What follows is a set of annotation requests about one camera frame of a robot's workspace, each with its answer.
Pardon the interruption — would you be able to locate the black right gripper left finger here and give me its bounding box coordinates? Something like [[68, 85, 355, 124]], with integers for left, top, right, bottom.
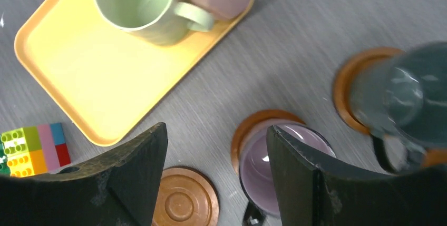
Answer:
[[1, 122, 168, 225]]

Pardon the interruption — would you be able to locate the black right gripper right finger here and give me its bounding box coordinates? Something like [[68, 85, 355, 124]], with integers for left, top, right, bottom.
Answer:
[[267, 126, 446, 225]]

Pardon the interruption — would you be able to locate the purple mug black handle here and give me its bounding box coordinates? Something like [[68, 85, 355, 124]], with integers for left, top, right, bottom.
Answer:
[[238, 119, 336, 225]]

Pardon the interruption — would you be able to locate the brown wooden coaster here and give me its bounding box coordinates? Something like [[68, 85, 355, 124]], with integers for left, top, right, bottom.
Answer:
[[421, 149, 447, 168], [332, 47, 403, 135], [230, 109, 306, 175], [152, 167, 219, 226]]

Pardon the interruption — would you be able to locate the yellow plastic tray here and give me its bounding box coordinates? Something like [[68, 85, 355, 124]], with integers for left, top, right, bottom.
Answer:
[[14, 0, 242, 146]]

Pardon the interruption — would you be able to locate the dark grey green mug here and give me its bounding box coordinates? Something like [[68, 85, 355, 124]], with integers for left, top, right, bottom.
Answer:
[[349, 42, 446, 174]]

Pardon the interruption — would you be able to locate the light green mug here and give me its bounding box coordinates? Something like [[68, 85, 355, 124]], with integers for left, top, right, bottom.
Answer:
[[94, 0, 215, 45]]

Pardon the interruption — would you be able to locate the colourful toy brick block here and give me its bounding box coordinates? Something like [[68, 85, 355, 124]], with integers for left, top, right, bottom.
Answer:
[[1, 123, 71, 178]]

